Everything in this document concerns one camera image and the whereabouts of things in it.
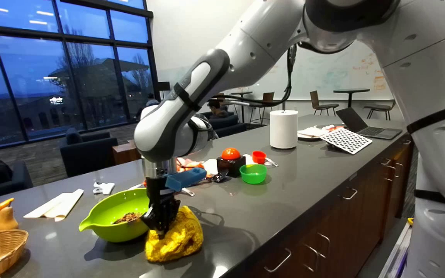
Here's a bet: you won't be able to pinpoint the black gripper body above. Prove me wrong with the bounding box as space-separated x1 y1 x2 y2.
141 176 182 228

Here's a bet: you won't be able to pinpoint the yellow knitted cloth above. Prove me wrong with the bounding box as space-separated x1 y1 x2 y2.
143 203 205 264

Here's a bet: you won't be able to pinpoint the dark wood counter cabinet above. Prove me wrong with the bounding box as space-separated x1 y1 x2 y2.
231 121 420 278

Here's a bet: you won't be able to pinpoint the brown food pieces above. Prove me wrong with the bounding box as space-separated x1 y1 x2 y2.
112 211 141 225

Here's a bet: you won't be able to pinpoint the large green mixing bowl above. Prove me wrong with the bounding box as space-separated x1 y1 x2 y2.
77 186 152 243

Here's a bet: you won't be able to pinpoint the orange white plush toy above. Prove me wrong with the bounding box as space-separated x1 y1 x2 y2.
174 155 208 174

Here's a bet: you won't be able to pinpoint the black utensil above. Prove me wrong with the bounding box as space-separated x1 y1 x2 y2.
205 172 231 185

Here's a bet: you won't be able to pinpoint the wooden side table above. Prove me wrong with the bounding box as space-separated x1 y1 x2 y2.
111 140 141 165

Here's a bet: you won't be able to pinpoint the black box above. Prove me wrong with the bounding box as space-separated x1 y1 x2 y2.
216 154 247 179

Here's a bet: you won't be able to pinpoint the orange ball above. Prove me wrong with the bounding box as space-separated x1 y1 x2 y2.
219 146 242 162

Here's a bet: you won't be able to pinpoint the dark armchair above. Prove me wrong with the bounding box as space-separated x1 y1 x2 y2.
58 129 120 179

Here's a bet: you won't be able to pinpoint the small green bowl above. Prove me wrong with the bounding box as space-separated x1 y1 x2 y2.
237 163 268 186

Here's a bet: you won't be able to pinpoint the white folded paper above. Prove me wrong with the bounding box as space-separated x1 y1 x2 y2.
21 186 84 223

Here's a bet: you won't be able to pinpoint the small red measuring cup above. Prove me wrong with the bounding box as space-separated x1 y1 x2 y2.
250 149 279 168

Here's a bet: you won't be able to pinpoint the tall bar table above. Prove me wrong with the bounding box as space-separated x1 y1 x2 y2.
226 89 254 125

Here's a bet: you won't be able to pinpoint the white paper towel roll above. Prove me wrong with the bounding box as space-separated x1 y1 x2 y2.
268 108 299 151

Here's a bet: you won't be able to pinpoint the brown wooden figure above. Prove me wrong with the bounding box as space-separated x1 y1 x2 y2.
0 205 19 234

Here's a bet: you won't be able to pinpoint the wooden chair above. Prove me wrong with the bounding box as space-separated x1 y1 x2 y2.
362 97 396 121
254 91 276 125
308 89 339 117

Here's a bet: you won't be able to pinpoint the white plate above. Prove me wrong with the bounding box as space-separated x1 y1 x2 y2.
296 125 333 142

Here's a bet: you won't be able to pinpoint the white keyboard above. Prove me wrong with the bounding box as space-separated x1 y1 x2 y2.
321 126 373 155

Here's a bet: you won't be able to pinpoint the dark round table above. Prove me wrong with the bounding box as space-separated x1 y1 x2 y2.
332 87 370 108

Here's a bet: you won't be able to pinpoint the dark grey laptop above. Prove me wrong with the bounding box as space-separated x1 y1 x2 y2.
333 106 403 142

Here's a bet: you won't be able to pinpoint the blue wrist camera box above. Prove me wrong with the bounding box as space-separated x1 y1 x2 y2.
163 166 208 193

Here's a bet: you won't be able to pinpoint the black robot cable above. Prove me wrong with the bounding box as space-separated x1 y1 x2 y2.
211 43 298 108

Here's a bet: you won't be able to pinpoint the large window wall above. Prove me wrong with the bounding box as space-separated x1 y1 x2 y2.
0 0 158 152

